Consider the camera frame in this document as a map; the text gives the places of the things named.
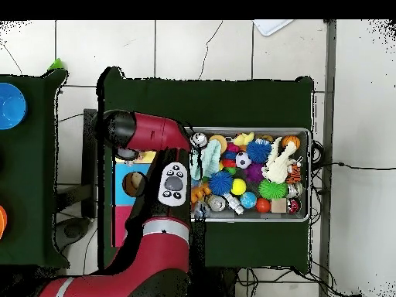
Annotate wooden box with three holes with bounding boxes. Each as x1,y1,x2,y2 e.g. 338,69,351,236
111,150,157,248

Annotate silver mesh bin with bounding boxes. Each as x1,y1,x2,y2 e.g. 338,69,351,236
185,126,312,223

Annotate mint green cloth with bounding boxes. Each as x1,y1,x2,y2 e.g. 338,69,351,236
189,138,222,181

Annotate silver drink can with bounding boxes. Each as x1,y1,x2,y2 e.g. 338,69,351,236
190,131,209,149

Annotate small soccer ball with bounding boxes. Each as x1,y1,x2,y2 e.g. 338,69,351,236
235,151,252,169

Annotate yellow tennis ball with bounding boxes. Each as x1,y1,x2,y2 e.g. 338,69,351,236
230,178,248,196

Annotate silver toy robot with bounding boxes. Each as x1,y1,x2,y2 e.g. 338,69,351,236
222,193,244,215

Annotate blue globe ball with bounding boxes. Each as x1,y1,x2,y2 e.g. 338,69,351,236
239,191,258,210

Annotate blue spiky ball with eyes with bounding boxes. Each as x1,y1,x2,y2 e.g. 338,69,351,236
246,138,272,164

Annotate orange rubber ball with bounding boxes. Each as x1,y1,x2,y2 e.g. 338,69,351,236
255,197,271,213

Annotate green spiky ball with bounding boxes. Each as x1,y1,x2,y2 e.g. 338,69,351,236
258,179,288,200

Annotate dark green table cloth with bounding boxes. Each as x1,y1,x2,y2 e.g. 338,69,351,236
0,69,70,268
97,66,315,275

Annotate cream knitted cloth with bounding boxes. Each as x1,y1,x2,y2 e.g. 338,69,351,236
261,136,299,185

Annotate white board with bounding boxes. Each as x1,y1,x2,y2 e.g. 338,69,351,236
253,19,295,37

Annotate small green object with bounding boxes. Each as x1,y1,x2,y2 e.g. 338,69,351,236
46,57,65,71

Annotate blue plastic bowl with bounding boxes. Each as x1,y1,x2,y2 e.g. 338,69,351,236
0,82,28,130

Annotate orange plastic bowl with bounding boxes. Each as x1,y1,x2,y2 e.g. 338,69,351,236
0,203,8,241

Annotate black cable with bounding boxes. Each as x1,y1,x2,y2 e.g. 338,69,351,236
312,161,396,172

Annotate grey metal post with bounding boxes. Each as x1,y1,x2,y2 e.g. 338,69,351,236
318,19,337,297

